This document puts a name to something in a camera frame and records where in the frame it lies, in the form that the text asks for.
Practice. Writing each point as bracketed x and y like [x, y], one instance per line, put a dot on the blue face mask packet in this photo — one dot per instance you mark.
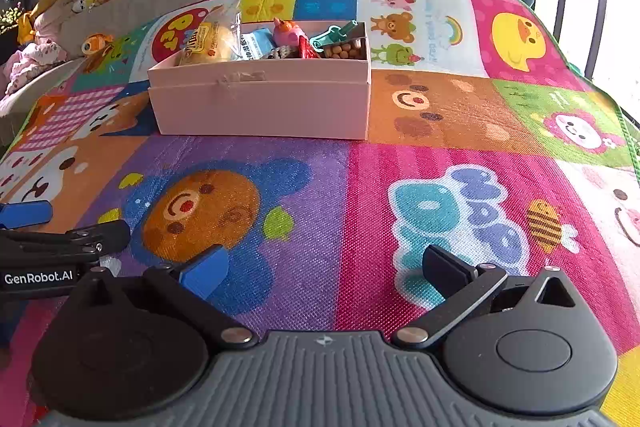
[257, 44]

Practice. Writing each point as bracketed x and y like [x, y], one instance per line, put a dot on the packaged yellow bread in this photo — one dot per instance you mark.
[205, 42]

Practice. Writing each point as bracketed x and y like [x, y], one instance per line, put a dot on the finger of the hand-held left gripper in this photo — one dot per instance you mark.
[60, 243]
[25, 214]

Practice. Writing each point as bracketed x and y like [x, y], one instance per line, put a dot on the colourful cartoon play mat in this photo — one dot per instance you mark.
[350, 187]

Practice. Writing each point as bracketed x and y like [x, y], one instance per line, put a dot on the orange fish plush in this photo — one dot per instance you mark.
[95, 44]

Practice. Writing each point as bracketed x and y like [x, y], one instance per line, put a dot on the pink cardboard box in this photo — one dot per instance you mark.
[260, 107]

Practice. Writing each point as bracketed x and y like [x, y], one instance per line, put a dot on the pink pig toy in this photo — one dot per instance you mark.
[287, 34]

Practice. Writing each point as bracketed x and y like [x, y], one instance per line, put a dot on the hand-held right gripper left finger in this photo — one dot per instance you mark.
[205, 269]

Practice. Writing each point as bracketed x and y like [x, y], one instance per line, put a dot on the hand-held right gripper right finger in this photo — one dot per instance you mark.
[445, 269]

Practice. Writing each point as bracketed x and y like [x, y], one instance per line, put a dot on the teal plastic toy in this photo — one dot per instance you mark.
[325, 39]

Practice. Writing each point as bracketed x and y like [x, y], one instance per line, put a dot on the pink doll plush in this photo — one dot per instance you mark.
[35, 62]

